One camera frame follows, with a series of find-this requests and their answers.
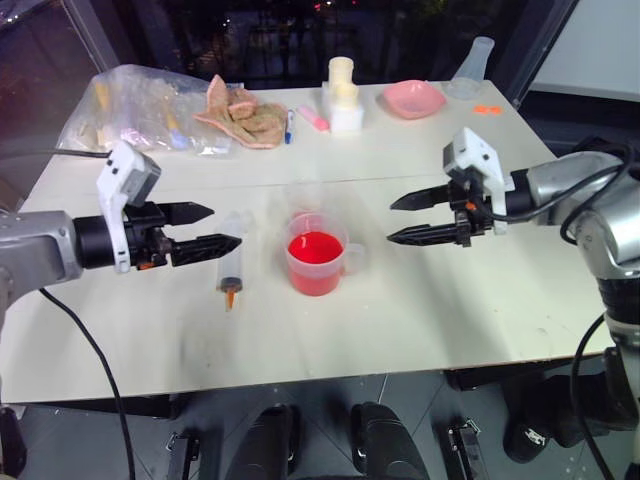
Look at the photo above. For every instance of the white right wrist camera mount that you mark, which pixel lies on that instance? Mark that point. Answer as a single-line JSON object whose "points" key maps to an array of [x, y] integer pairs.
{"points": [[475, 146]]}

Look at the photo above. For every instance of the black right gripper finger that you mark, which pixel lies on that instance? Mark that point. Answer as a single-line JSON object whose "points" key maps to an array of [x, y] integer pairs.
{"points": [[425, 199], [425, 234]]}

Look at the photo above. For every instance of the black shoe with white print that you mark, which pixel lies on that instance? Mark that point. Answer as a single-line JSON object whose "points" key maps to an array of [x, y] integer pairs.
{"points": [[545, 425]]}

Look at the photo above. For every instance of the measuring cup with red liquid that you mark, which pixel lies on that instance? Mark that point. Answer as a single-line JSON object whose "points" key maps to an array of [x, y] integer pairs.
{"points": [[315, 255]]}

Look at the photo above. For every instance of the clear conical flask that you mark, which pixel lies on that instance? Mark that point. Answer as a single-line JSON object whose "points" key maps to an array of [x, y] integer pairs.
{"points": [[472, 70]]}

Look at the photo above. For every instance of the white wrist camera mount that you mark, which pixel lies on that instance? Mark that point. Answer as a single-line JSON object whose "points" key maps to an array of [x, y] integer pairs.
{"points": [[475, 146], [117, 170]]}

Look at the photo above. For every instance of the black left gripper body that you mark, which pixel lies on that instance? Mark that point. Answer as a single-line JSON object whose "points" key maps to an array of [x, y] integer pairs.
{"points": [[147, 235]]}

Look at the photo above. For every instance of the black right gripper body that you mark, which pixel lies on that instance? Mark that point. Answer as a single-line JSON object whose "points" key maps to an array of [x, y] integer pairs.
{"points": [[470, 210]]}

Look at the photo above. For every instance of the orange tape mark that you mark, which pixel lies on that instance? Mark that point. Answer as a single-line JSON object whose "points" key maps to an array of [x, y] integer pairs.
{"points": [[487, 110]]}

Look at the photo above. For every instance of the white board panel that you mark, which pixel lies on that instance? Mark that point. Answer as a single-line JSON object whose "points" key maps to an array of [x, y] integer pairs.
{"points": [[585, 45]]}

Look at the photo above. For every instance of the clear plastic bag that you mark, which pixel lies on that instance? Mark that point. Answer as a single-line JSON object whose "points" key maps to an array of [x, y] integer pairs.
{"points": [[135, 107]]}

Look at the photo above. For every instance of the clear syringe with orange tip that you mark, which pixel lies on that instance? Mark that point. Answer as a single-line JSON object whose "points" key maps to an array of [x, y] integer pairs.
{"points": [[231, 272]]}

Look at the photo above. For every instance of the white blue marker pen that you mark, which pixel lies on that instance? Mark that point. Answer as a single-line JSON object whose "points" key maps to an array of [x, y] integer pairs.
{"points": [[290, 127]]}

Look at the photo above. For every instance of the dark rounded shape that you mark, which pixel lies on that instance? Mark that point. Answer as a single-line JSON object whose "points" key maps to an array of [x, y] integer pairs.
{"points": [[385, 445]]}

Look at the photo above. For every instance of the pink plastic stick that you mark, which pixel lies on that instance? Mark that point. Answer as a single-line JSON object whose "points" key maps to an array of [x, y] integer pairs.
{"points": [[315, 119]]}

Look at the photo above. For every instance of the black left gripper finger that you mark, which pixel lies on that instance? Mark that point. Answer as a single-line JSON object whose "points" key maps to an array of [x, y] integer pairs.
{"points": [[187, 213], [210, 247]]}

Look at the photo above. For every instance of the pink plastic bowl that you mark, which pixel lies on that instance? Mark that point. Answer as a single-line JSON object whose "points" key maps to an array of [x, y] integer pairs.
{"points": [[412, 100]]}

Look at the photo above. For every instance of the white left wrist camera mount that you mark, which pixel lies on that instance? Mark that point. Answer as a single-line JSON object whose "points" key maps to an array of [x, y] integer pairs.
{"points": [[117, 170]]}

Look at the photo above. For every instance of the pink brown cloth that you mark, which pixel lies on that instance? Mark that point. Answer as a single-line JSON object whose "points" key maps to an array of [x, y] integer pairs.
{"points": [[250, 117]]}

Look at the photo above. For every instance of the black metal table latch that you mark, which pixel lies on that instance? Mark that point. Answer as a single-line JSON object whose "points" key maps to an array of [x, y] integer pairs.
{"points": [[182, 457], [467, 452]]}

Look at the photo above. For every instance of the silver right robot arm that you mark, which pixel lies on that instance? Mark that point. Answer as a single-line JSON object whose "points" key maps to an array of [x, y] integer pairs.
{"points": [[565, 185]]}

